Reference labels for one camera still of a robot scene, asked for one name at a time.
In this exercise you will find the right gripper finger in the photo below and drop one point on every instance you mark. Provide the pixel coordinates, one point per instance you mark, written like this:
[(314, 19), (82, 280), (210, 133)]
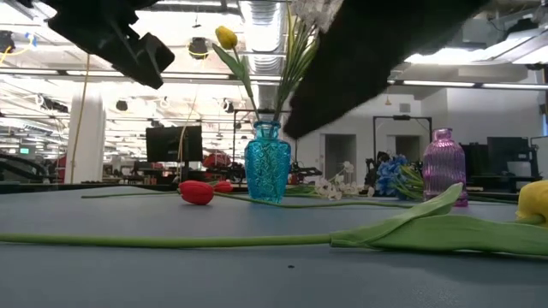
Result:
[(355, 64)]

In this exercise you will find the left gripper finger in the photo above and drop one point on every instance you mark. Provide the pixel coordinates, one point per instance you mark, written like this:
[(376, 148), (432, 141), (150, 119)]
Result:
[(132, 64), (156, 55)]

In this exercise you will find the yellow tulip with narrow leaf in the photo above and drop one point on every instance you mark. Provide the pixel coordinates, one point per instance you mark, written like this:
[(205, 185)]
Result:
[(226, 37)]

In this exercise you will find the blue artificial flower bunch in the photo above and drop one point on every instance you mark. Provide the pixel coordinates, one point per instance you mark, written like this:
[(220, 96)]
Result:
[(389, 173)]

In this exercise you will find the teal patterned glass vase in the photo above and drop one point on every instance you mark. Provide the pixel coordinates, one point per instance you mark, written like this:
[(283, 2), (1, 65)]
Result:
[(267, 167)]

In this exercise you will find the purple ribbed glass vase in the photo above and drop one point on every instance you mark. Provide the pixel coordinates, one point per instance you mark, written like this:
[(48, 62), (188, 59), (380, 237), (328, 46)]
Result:
[(445, 167)]

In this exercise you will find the red artificial tulip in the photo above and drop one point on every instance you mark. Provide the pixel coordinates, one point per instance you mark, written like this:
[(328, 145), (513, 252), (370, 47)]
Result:
[(223, 187), (196, 192)]

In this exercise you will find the yellow tulip with broad leaves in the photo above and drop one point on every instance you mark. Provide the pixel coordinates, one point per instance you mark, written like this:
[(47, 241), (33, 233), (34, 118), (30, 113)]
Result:
[(428, 235)]

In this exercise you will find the black ceiling-mounted device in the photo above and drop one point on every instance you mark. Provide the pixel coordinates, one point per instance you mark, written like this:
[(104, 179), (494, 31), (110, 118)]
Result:
[(198, 47)]

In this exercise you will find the long ceiling light strip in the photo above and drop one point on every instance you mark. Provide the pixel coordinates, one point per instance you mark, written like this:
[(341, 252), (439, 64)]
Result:
[(43, 72)]

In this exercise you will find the white building pillar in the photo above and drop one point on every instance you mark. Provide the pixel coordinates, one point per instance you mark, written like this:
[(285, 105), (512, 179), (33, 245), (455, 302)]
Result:
[(92, 137)]

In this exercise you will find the black computer monitor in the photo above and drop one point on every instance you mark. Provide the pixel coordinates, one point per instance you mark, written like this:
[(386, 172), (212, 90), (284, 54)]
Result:
[(171, 143)]

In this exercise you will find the black device with blue tag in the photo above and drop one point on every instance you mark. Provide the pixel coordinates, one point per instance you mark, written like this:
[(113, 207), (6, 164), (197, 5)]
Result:
[(6, 40)]

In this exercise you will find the red background object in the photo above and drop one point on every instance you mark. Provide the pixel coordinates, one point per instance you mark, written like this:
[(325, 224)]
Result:
[(216, 160)]

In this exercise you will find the green exit sign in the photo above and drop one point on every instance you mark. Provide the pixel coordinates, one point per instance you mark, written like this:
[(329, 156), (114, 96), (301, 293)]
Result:
[(24, 150)]

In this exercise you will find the black desk with monitors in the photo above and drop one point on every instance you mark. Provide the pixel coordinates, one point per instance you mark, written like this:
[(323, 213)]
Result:
[(505, 154)]

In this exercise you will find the silver ribbed ventilation duct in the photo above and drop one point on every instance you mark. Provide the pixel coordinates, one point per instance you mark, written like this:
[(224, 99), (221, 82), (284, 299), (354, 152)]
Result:
[(265, 64)]

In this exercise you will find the black aluminium table frame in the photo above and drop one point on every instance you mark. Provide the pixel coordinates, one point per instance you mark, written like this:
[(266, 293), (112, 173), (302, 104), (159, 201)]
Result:
[(43, 188)]

